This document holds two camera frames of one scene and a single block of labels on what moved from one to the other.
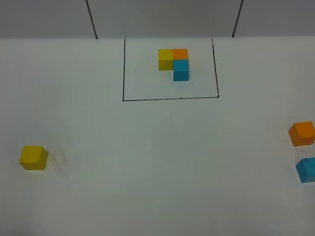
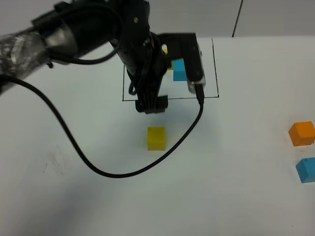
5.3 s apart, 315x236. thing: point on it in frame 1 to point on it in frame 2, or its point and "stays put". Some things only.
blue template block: x=180 y=70 stays put
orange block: x=302 y=133 stays put
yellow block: x=34 y=158 to x=156 y=138
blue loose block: x=305 y=169 stays put
